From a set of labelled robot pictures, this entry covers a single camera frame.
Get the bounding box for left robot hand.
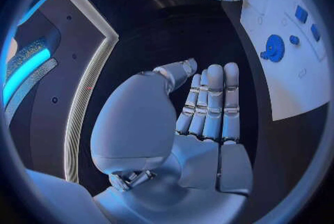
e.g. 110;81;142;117
90;57;255;224

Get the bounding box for white task board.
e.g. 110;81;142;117
221;0;330;122

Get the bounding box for blue gear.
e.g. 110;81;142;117
259;34;286;63

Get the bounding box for glowing light bar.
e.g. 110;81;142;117
2;48;54;106

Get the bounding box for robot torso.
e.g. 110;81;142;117
4;0;121;184

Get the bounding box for blue block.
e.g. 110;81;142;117
294;5;309;24
310;23;322;42

